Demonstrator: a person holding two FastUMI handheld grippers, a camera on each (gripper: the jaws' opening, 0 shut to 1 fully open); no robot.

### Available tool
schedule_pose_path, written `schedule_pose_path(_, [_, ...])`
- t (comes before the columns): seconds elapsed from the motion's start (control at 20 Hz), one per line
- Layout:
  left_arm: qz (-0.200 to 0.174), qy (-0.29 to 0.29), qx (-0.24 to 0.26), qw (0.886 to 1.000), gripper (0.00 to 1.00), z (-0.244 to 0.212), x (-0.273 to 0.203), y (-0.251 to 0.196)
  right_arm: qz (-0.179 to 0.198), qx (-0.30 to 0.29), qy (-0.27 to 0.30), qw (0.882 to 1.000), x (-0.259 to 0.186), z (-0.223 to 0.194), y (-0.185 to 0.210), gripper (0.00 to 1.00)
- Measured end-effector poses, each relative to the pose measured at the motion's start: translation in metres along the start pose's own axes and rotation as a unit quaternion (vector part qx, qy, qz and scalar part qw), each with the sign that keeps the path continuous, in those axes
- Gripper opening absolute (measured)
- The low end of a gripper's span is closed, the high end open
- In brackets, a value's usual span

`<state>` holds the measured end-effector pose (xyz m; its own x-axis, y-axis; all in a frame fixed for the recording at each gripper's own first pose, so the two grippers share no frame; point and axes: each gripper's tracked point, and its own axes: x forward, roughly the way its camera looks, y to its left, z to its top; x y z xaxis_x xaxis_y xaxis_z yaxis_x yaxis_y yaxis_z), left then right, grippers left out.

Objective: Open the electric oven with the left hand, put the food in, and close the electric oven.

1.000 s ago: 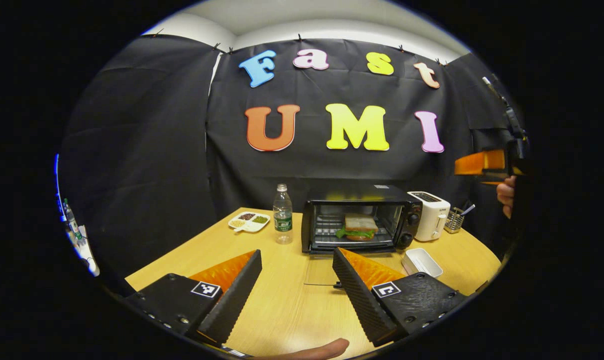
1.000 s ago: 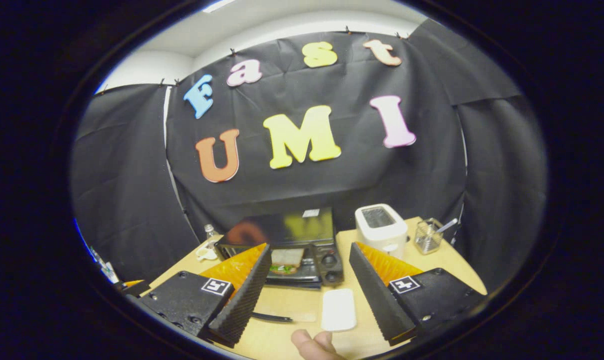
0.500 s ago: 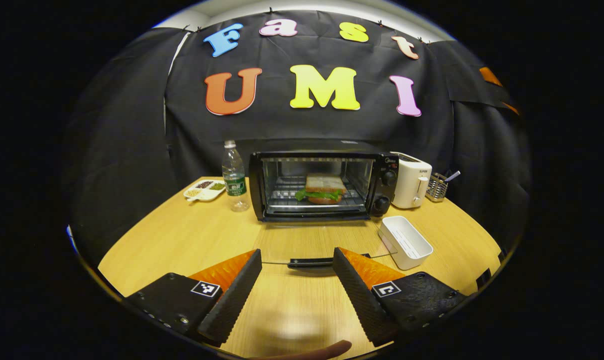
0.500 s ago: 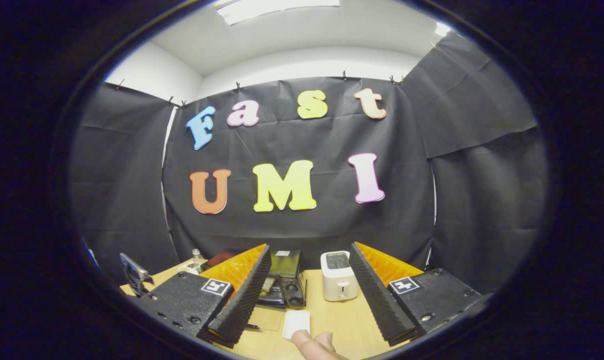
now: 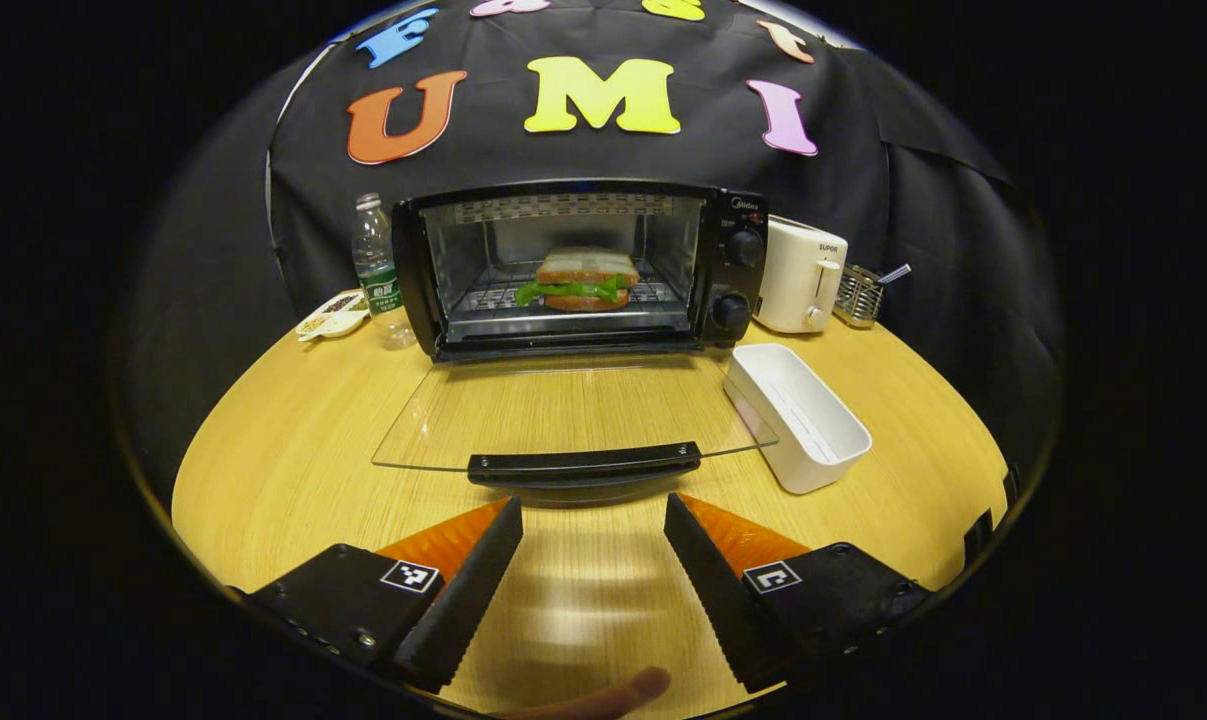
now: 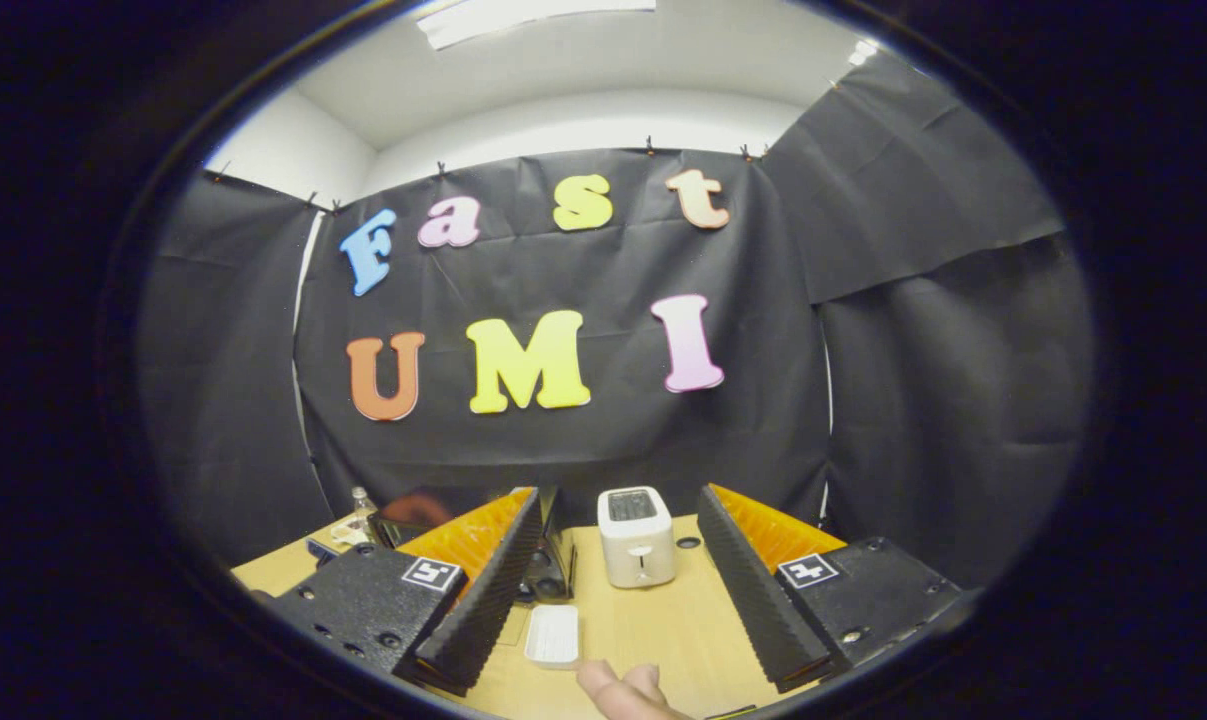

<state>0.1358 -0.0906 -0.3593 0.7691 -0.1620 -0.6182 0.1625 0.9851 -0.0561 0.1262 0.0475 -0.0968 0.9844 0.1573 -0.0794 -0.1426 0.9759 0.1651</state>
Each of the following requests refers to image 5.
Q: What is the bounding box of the white toaster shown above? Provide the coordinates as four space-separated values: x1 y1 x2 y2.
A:
755 216 849 335

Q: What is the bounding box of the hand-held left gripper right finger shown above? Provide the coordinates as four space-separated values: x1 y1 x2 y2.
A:
663 492 936 694

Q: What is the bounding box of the black electric oven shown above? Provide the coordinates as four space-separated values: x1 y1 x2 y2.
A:
373 180 780 493

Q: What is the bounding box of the white divided snack dish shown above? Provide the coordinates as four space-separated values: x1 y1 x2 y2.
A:
295 290 371 343

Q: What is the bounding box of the black backdrop cloth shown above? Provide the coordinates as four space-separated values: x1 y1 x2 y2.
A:
128 0 1064 501

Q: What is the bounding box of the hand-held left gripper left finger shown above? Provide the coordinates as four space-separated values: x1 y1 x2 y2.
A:
243 496 524 694

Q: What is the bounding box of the lettuce sandwich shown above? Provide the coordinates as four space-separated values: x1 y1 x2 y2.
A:
515 247 643 313

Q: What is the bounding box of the clear water bottle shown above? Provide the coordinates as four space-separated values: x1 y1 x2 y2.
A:
352 193 417 350

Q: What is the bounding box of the wire mesh basket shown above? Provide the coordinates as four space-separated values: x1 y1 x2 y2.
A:
833 264 885 330

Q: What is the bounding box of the white rectangular tray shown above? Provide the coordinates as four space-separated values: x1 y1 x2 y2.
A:
723 344 874 496

